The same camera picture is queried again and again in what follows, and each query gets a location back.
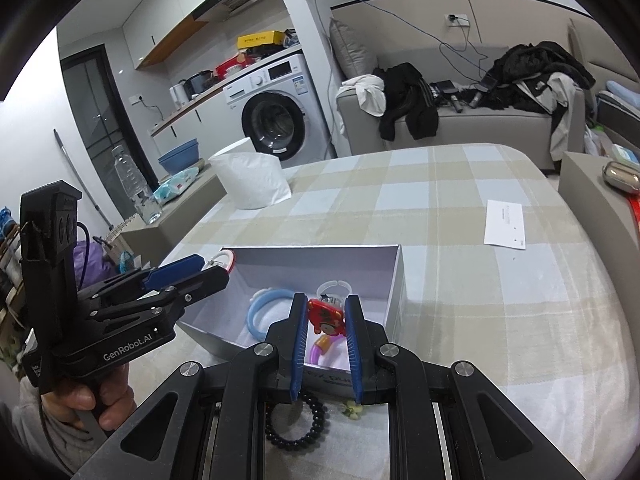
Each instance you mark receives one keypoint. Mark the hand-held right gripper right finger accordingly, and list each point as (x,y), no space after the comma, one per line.
(356,350)

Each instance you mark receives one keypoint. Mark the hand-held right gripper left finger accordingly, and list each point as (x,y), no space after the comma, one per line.
(299,345)

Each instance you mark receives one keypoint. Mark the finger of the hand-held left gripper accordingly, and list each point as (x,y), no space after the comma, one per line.
(175,267)
(200,284)

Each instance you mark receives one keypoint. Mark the red toy watch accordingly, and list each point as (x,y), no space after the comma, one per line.
(326,317)

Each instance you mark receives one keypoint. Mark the small white flower clip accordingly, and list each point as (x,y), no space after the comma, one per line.
(352,408)

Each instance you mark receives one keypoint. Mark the grey cardboard box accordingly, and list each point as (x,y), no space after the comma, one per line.
(310,265)

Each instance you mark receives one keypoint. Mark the person's left forearm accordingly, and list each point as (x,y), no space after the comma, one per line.
(25,420)

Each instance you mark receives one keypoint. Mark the person's left hand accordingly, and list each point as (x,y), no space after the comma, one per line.
(117,392)

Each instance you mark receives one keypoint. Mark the grey side cabinet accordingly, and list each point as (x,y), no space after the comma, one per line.
(590,190)
(170,230)

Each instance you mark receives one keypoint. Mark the wet wipes pack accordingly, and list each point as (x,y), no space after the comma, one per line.
(175,185)

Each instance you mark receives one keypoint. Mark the purple plastic bag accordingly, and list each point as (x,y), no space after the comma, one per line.
(90,265)

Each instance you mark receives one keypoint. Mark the clear water bottle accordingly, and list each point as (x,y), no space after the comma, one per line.
(132,185)

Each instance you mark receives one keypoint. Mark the blue basin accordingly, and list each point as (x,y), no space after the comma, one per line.
(180,156)

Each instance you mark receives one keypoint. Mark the white tissue roll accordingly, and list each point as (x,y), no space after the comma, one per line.
(250,175)

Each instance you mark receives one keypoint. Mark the white kettle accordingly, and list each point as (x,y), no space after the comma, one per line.
(178,94)

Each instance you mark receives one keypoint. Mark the dark glass door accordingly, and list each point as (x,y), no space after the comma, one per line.
(100,110)

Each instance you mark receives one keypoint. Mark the white washing machine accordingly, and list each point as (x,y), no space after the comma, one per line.
(272,122)

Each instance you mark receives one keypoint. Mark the white paper envelope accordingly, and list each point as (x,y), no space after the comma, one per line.
(505,222)

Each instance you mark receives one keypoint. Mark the red box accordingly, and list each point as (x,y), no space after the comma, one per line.
(231,66)

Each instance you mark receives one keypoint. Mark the yellow box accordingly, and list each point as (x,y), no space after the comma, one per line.
(260,40)

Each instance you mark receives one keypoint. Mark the white garment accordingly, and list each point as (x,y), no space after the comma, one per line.
(367,92)

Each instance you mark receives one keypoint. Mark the grey sofa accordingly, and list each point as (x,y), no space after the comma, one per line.
(475,125)

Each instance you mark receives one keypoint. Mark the black striped pants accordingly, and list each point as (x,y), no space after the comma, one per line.
(405,100)

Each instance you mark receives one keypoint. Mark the grey pillow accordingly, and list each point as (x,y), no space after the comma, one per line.
(350,55)

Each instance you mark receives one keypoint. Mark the black pouch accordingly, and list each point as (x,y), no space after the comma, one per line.
(441,87)

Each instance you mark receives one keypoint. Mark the red packets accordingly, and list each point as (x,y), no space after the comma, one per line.
(635,217)

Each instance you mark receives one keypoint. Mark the silver metal case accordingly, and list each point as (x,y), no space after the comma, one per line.
(620,176)

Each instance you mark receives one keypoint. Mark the black jacket pile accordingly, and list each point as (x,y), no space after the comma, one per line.
(530,70)

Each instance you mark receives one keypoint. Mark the light grey jacket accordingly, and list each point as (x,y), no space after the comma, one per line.
(565,95)

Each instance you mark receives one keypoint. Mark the bed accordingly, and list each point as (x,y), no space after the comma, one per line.
(620,110)

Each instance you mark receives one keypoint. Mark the wall outlet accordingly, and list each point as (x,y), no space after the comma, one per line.
(137,99)

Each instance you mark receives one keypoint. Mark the white wall cabinets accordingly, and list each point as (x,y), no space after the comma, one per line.
(165,15)

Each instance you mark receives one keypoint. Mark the wall socket with charger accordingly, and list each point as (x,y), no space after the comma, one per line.
(457,20)

